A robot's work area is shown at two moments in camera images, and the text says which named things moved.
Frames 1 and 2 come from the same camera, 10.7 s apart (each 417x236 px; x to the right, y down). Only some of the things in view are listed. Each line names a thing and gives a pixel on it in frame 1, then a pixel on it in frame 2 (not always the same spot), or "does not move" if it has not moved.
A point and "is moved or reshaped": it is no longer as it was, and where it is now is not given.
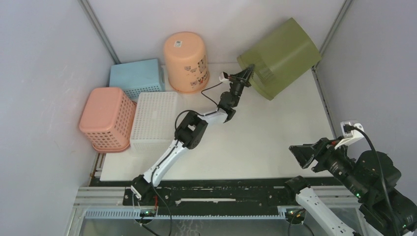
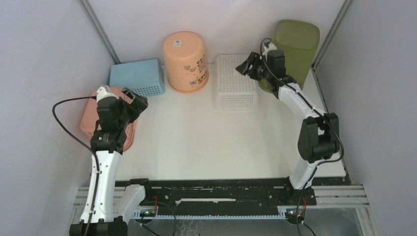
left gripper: (240, 78) to (139, 103)
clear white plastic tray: (154, 128) to (232, 91)
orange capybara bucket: (187, 67) does not move
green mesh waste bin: (281, 59) is moved or reshaped
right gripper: (323, 147) to (253, 59)
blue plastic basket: (135, 77) does not move
